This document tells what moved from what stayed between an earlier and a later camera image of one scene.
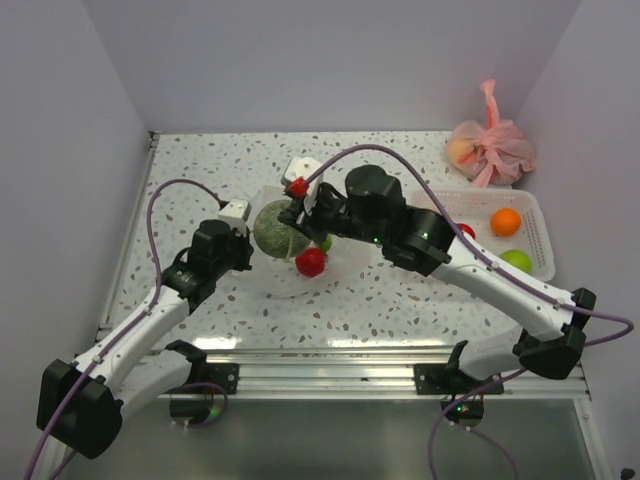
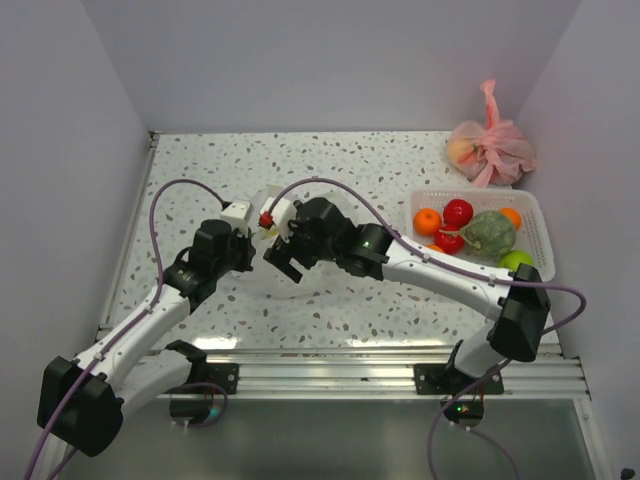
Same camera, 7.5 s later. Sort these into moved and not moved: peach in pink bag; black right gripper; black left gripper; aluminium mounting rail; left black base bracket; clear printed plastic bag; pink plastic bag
Moved: black right gripper
Not moved: peach in pink bag; pink plastic bag; aluminium mounting rail; black left gripper; left black base bracket; clear printed plastic bag
